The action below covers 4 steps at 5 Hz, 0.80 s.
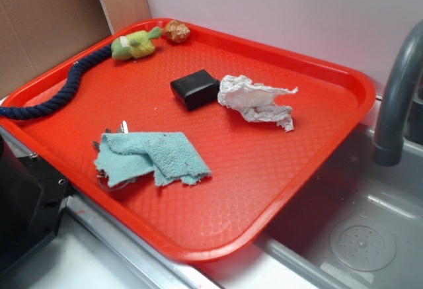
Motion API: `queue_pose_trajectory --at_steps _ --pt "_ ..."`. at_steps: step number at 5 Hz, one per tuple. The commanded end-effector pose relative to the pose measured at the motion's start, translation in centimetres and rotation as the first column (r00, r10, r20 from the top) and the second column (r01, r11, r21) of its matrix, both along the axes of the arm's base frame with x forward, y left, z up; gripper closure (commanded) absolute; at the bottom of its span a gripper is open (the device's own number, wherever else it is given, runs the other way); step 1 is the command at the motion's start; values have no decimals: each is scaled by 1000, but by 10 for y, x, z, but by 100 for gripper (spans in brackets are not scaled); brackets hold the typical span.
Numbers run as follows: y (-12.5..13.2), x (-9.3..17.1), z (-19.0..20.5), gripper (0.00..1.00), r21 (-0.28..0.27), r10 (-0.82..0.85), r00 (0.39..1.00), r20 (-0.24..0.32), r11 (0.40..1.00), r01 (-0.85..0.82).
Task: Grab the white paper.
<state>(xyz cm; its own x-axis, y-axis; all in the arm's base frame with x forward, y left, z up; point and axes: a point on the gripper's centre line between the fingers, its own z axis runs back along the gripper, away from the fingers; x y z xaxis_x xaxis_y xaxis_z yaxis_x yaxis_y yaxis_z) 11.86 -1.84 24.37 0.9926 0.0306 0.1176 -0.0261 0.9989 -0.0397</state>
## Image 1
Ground green plush toy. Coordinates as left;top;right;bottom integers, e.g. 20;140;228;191
111;26;161;61

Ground grey sink basin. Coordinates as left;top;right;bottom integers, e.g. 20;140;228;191
204;126;423;289

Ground grey faucet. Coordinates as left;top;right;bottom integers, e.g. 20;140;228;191
371;22;422;167

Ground dark blue rope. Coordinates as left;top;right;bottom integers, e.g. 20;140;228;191
0;44;113;120

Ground crumpled white paper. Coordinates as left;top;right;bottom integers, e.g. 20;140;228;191
217;75;298;132

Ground black rectangular box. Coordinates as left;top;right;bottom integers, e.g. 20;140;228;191
170;69;220;110

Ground red plastic tray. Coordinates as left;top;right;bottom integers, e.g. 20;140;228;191
1;25;376;263

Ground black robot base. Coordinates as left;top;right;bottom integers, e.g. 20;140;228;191
1;138;69;274

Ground brown cardboard panel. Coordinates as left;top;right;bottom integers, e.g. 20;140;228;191
1;0;110;97

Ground light blue cloth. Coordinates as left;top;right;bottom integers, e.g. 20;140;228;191
95;132;212;188

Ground metal keys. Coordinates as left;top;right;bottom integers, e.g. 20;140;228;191
96;120;135;191

